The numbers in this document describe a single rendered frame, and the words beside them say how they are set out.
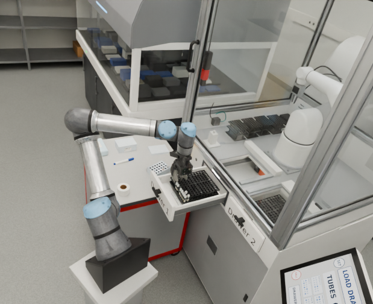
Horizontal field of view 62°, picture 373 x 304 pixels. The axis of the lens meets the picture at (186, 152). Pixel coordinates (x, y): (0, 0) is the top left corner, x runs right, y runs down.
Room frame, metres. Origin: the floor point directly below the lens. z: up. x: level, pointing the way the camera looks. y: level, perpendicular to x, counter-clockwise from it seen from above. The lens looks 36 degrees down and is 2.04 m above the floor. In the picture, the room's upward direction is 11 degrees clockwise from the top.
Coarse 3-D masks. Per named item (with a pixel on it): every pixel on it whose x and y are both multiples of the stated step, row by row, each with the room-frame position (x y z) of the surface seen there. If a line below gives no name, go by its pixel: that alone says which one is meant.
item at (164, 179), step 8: (200, 168) 1.44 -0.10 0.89; (208, 168) 1.45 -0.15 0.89; (160, 176) 1.30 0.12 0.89; (168, 176) 1.32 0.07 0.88; (168, 184) 1.31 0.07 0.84; (216, 184) 1.36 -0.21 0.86; (168, 192) 1.24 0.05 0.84; (224, 192) 1.29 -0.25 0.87; (200, 200) 1.17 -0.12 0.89; (208, 200) 1.19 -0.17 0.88; (216, 200) 1.22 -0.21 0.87; (176, 208) 1.09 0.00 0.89; (184, 208) 1.11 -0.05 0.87; (192, 208) 1.14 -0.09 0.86; (200, 208) 1.17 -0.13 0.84
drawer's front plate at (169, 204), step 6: (150, 174) 1.29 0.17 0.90; (156, 174) 1.27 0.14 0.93; (150, 180) 1.29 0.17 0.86; (156, 180) 1.22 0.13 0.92; (150, 186) 1.28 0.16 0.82; (156, 186) 1.22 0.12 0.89; (162, 186) 1.18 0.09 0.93; (162, 192) 1.15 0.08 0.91; (162, 198) 1.15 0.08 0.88; (168, 198) 1.10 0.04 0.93; (168, 204) 1.09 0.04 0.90; (174, 204) 1.07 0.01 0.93; (168, 210) 1.08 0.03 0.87; (174, 210) 1.06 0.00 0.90; (168, 216) 1.07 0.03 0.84
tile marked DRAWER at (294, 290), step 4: (288, 288) 0.70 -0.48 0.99; (292, 288) 0.69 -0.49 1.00; (296, 288) 0.69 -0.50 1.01; (292, 292) 0.68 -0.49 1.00; (296, 292) 0.67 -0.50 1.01; (300, 292) 0.67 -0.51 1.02; (292, 296) 0.66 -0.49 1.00; (296, 296) 0.66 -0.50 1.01; (300, 296) 0.65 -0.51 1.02; (292, 300) 0.64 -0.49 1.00; (296, 300) 0.64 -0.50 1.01; (300, 300) 0.64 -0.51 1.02
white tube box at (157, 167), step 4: (156, 164) 1.52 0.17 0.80; (160, 164) 1.52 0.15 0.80; (164, 164) 1.54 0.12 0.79; (148, 168) 1.46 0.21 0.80; (152, 168) 1.47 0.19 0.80; (156, 168) 1.47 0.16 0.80; (160, 168) 1.48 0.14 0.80; (168, 168) 1.49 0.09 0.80; (148, 172) 1.46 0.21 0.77; (156, 172) 1.44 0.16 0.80; (160, 172) 1.44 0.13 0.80; (164, 172) 1.47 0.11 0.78; (168, 172) 1.50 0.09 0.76
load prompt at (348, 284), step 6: (342, 270) 0.70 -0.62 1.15; (348, 270) 0.69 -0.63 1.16; (342, 276) 0.68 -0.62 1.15; (348, 276) 0.67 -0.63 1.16; (342, 282) 0.66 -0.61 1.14; (348, 282) 0.65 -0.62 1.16; (354, 282) 0.64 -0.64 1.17; (342, 288) 0.63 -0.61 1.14; (348, 288) 0.63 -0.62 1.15; (354, 288) 0.62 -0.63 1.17; (348, 294) 0.61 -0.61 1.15; (354, 294) 0.60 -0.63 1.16; (348, 300) 0.59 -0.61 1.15; (354, 300) 0.58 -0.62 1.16; (360, 300) 0.58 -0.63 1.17
